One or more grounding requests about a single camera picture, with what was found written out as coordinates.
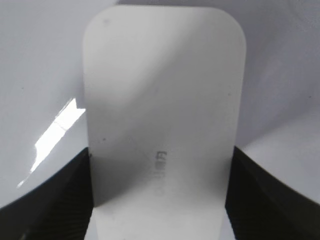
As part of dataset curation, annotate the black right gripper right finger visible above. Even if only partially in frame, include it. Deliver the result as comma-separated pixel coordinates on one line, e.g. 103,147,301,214
225,147,320,240

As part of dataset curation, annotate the white magnetic whiteboard grey frame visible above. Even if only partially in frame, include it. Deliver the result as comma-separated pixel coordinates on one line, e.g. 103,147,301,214
0,0,320,206

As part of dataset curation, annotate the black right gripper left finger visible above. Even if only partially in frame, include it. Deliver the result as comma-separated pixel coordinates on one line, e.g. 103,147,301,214
0,148,93,240

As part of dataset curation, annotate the white whiteboard eraser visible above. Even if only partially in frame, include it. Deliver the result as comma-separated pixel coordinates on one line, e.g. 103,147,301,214
82,4,246,240

